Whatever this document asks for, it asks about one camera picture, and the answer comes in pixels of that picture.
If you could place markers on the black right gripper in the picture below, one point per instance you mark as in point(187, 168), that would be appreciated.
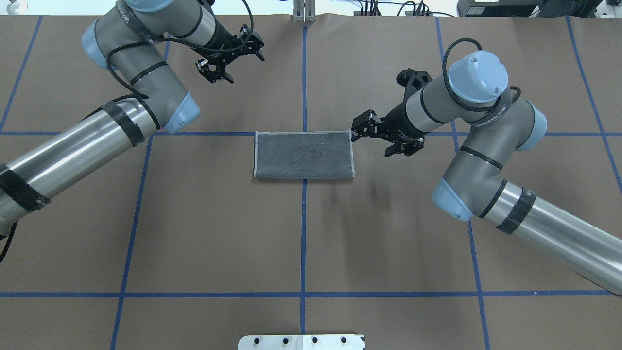
point(399, 119)

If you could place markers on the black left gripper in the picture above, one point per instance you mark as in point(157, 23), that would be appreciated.
point(222, 37)

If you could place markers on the pink and grey towel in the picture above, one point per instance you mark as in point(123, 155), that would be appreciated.
point(320, 155)

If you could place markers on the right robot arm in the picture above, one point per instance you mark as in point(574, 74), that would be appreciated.
point(476, 90)

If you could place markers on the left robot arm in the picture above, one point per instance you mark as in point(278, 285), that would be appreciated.
point(123, 42)

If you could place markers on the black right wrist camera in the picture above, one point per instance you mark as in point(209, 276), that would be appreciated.
point(412, 81)

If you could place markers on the aluminium bracket at edge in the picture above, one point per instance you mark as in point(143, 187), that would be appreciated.
point(304, 11)

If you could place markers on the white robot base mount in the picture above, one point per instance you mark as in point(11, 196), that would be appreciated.
point(303, 342)

